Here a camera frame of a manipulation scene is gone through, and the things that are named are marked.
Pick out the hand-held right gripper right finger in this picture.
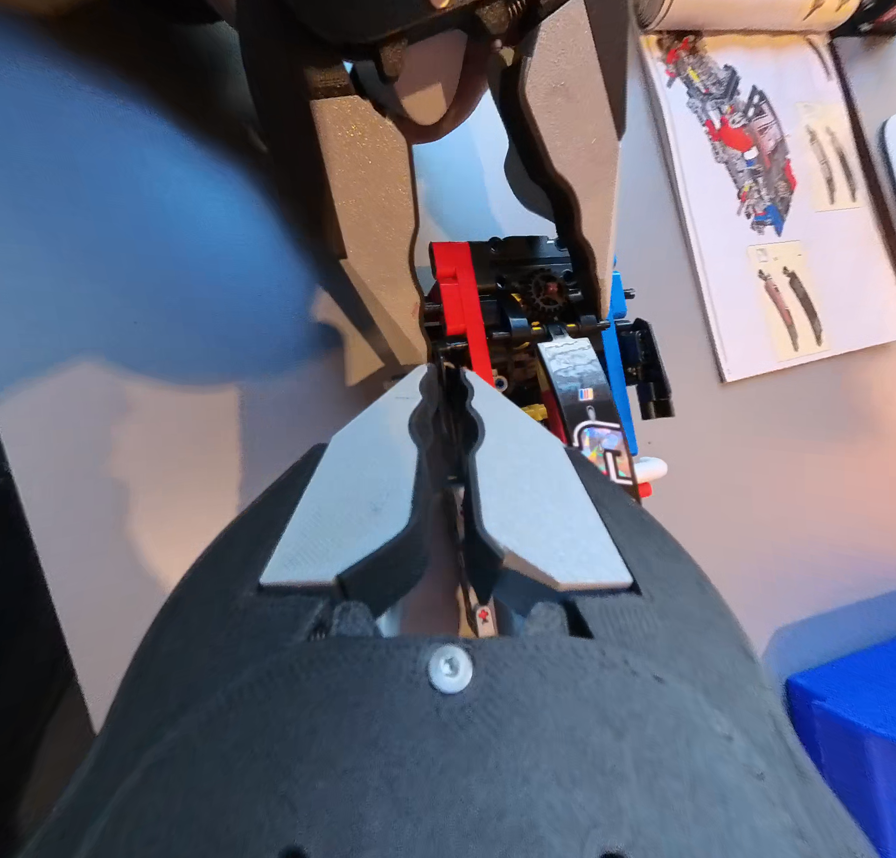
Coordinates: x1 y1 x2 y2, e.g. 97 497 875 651
462 371 634 603

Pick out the toy brick car assembly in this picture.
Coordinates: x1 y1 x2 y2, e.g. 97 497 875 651
419 233 678 503

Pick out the grey desk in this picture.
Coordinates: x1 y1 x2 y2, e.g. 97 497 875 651
0 4 896 733

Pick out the blue storage bin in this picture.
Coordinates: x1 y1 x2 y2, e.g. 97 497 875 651
784 635 896 858

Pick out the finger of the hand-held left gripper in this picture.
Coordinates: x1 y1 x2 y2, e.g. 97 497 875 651
489 0 629 327
310 93 433 367

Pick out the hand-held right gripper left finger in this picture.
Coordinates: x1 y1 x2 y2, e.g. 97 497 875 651
259 366 431 617

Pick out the open instruction booklet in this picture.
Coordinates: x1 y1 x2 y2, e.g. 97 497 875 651
632 0 896 384

